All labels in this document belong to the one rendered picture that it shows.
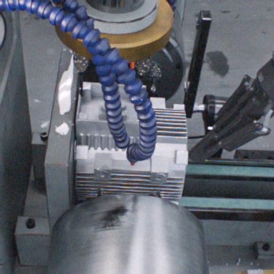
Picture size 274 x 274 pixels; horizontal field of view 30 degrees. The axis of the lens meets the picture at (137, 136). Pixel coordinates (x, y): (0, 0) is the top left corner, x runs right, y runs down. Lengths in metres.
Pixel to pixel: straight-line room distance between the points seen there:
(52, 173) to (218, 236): 0.45
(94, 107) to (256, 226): 0.43
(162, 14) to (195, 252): 0.35
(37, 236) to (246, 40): 1.01
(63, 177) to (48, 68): 0.73
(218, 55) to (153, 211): 0.96
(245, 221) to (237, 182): 0.10
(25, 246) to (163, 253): 0.40
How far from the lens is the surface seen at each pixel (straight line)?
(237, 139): 0.84
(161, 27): 0.76
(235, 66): 1.60
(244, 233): 1.13
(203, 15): 0.96
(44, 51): 1.59
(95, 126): 0.88
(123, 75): 0.58
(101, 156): 0.91
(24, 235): 1.01
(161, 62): 1.12
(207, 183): 1.14
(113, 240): 0.71
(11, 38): 1.00
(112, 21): 0.73
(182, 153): 0.91
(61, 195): 0.87
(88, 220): 0.74
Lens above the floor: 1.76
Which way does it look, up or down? 46 degrees down
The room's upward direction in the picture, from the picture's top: 6 degrees clockwise
